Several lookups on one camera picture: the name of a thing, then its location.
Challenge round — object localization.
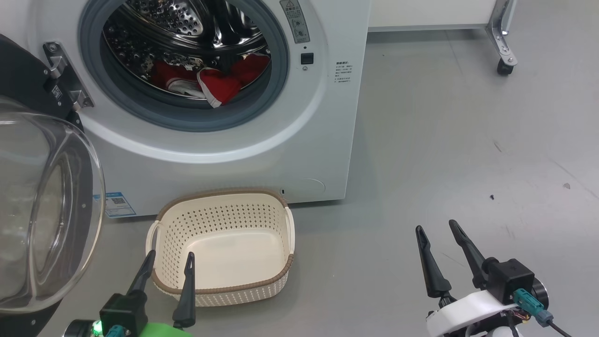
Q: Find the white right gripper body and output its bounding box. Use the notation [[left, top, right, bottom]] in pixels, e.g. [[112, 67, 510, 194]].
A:
[[426, 289, 521, 337]]

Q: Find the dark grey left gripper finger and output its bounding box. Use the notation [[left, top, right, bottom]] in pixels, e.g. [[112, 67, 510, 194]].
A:
[[172, 252, 197, 329], [126, 249, 156, 296]]

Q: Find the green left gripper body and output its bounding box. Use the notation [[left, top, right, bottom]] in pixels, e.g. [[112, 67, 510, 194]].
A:
[[139, 321, 193, 337]]

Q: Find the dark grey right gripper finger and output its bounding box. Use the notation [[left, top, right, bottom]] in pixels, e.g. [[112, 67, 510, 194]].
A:
[[448, 220, 490, 289], [415, 225, 453, 299]]

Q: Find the round black glass washer door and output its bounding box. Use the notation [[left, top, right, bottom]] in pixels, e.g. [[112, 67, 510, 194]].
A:
[[0, 34, 106, 337]]

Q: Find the red and white garment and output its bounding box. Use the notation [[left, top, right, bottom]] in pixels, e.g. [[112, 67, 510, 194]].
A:
[[151, 53, 271, 109]]

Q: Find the cream perforated laundry basket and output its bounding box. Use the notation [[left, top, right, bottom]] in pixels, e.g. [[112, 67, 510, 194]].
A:
[[146, 188, 295, 308]]

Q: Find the grey rubber door gasket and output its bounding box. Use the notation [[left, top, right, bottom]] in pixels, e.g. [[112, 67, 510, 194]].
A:
[[79, 0, 290, 132]]

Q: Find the white front-load washing machine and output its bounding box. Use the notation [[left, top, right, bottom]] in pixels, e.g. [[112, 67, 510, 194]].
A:
[[0, 0, 371, 219]]

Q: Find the silver metal door hinge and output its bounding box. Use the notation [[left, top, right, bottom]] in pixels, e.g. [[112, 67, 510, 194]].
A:
[[43, 41, 94, 112]]

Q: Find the stainless steel washer drum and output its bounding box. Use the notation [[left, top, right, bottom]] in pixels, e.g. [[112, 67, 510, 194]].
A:
[[102, 0, 272, 101]]

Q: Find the blue energy label sticker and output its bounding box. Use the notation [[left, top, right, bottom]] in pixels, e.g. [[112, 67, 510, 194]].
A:
[[93, 191, 137, 219]]

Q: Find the round white filter cover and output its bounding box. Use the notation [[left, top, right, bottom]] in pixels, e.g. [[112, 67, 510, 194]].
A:
[[285, 178, 326, 202]]

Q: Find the silver metal cabinet leg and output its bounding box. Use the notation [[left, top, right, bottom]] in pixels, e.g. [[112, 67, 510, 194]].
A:
[[486, 0, 519, 67]]

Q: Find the grey warning sticker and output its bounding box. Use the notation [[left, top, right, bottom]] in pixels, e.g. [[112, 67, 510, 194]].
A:
[[280, 0, 310, 44]]

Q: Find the teal connector with black cable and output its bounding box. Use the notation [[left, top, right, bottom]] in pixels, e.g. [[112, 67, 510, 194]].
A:
[[513, 289, 574, 337]]

